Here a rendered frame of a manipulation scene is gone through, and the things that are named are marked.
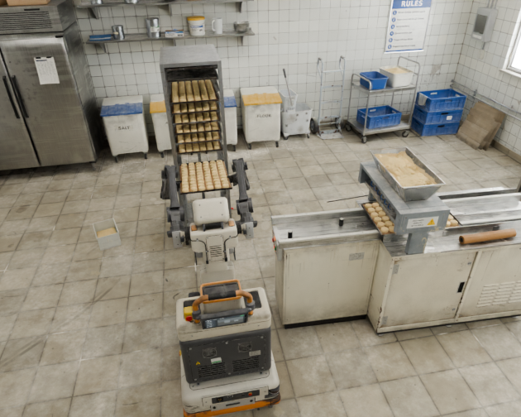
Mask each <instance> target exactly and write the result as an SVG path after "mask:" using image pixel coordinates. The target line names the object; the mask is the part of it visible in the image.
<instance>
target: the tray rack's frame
mask: <svg viewBox="0 0 521 417"><path fill-rule="evenodd" d="M217 60H220V57H219V55H218V53H217V50H216V48H215V46H214V44H212V45H197V46H168V47H161V48H160V64H162V63H163V66H164V68H173V67H186V66H200V65H217ZM198 162H201V155H200V152H198ZM192 204H193V203H188V211H189V225H190V224H191V223H194V213H193V206H192Z"/></svg>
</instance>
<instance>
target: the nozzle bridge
mask: <svg viewBox="0 0 521 417"><path fill-rule="evenodd" d="M358 181H359V183H360V184H363V183H365V185H366V186H367V188H368V189H369V195H368V199H369V201H376V200H377V201H378V203H379V204H380V206H381V207H382V209H383V210H384V211H385V212H386V213H387V215H388V216H389V218H390V219H391V221H392V222H393V223H394V232H395V234H396V235H400V234H409V235H408V239H407V242H406V247H405V250H404V252H405V253H406V255H413V254H422V253H424V250H425V247H426V244H427V240H428V234H429V232H431V231H440V230H445V228H446V225H447V220H448V217H449V213H450V211H451V210H450V209H449V208H448V207H447V206H446V205H445V204H444V203H443V202H442V201H441V200H440V199H439V197H438V196H437V195H436V194H433V195H432V196H431V197H430V198H429V199H425V200H417V201H408V202H404V200H403V199H402V198H401V197H400V196H399V194H398V193H397V192H396V191H395V189H394V188H393V187H392V186H391V184H390V183H389V182H388V181H387V179H386V178H385V177H384V176H383V175H382V174H381V173H380V172H379V170H378V169H377V167H376V164H375V162H374V161H369V162H361V163H360V170H359V176H358ZM371 181H372V183H371ZM370 183H371V185H372V186H375V185H376V186H377V190H378V189H379V190H380V194H381V193H382V194H383V195H384V198H386V199H387V200H388V201H387V204H388V203H390V205H391V208H392V207H393V208H394V210H395V211H394V213H391V210H390V209H388V205H386V204H384V200H382V199H381V198H380V196H379V195H378V194H377V191H374V187H372V186H371V185H370ZM373 195H374V197H375V198H373Z"/></svg>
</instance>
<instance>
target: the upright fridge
mask: <svg viewBox="0 0 521 417"><path fill-rule="evenodd" d="M46 56H51V57H53V58H54V62H55V67H56V71H57V74H58V78H59V82H60V83H59V84H41V83H40V80H39V75H38V72H37V68H36V63H35V61H34V58H36V57H46ZM104 140H105V136H104V133H103V126H102V123H101V119H100V116H99V112H98V106H97V102H96V98H95V95H94V91H93V86H92V82H91V78H90V74H89V71H88V65H87V61H86V57H85V54H84V48H83V44H82V41H81V37H80V33H79V27H78V23H77V22H76V17H75V13H74V7H73V3H72V0H50V2H49V3H48V4H45V5H28V6H10V7H9V6H8V5H7V4H6V5H2V6H0V170H13V169H22V168H31V167H41V166H50V165H67V164H76V163H85V162H89V163H90V164H91V166H92V167H93V170H96V168H95V164H94V163H96V162H97V161H98V158H99V155H100V152H101V150H102V147H103V143H104Z"/></svg>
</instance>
